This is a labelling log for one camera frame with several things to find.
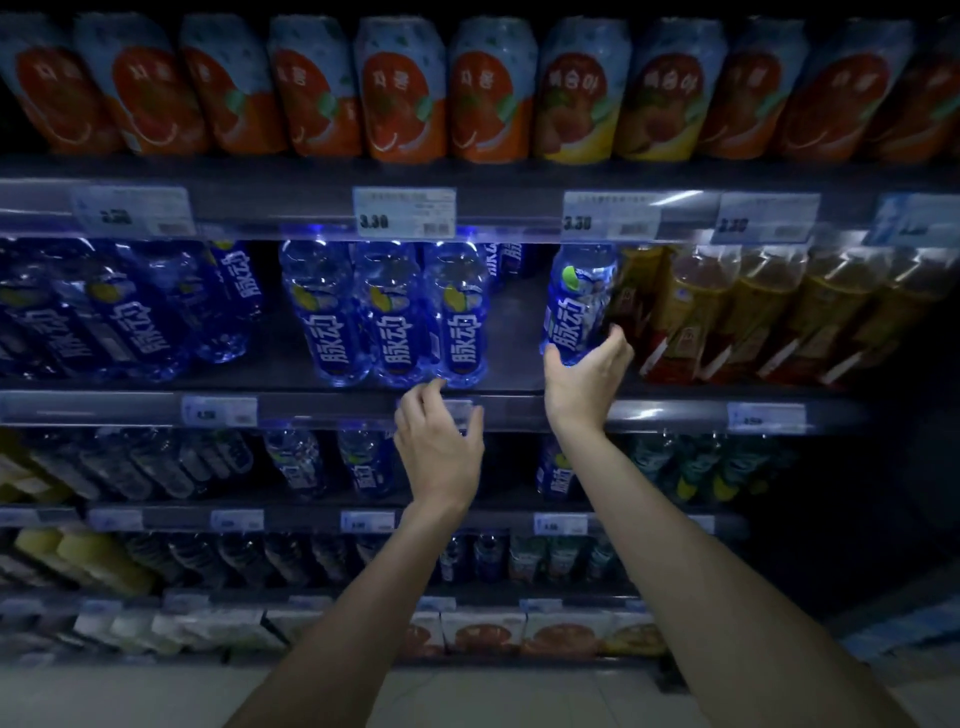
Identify blue sports drink bottle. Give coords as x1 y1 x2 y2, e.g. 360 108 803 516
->
540 243 621 367

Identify row of white drink cartons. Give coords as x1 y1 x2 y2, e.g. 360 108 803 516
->
71 606 325 655

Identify grey metal store shelf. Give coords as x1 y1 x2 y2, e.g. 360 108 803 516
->
0 156 960 249
0 371 875 438
0 495 751 540
0 585 654 618

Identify pale yellow drink bottles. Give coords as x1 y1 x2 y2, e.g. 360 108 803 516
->
13 525 157 598

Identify row of blue drink bottles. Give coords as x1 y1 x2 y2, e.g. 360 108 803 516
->
0 225 543 391

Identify row of small price labels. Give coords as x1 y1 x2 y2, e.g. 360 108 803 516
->
0 594 650 618
0 507 717 538

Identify amber tea bottle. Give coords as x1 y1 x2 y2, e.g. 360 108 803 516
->
756 249 892 387
639 246 742 387
606 244 669 354
699 247 810 385
819 250 960 390

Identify person's left hand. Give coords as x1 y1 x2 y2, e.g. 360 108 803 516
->
393 378 486 513

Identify yellow drink packs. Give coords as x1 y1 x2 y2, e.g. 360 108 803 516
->
0 427 75 507

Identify yellow-bottom fruit drink can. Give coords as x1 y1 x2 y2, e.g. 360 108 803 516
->
532 16 633 166
613 18 729 163

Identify small blue label bottle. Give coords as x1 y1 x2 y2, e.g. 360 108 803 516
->
336 426 400 499
262 427 328 498
535 438 580 502

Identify row of dark drink bottles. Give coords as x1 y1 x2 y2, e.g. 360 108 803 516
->
120 532 391 591

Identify blue edged side rack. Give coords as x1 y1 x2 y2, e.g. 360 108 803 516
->
838 592 960 665

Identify white shelf price tag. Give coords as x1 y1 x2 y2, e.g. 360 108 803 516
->
560 190 663 243
71 185 198 240
352 186 458 242
862 192 960 249
710 192 822 246

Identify green label drink bottle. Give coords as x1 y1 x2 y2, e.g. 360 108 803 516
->
711 436 798 504
628 435 680 489
671 435 725 505

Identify row of clear water bottles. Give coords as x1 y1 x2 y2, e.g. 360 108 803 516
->
30 427 258 504

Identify person's right forearm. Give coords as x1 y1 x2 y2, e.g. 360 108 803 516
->
551 423 921 728

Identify person's right hand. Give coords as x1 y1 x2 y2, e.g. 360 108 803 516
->
543 324 636 444

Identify person's left forearm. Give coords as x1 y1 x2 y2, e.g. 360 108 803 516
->
225 498 474 728

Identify red-orange fruit drink can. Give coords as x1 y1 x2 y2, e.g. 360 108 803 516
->
772 19 918 165
697 19 811 162
862 22 960 165

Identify row of orange fruit cans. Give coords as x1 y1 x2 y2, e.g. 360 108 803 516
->
0 11 540 166

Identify small green drink bottle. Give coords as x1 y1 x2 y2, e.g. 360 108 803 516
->
508 534 547 586
546 535 586 585
585 535 621 583

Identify orange print drink carton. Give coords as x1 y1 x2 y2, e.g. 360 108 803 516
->
441 610 528 658
401 612 447 660
522 610 615 661
604 610 669 660

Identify dark blue drink can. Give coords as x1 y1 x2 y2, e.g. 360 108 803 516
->
472 529 508 585
438 531 472 586

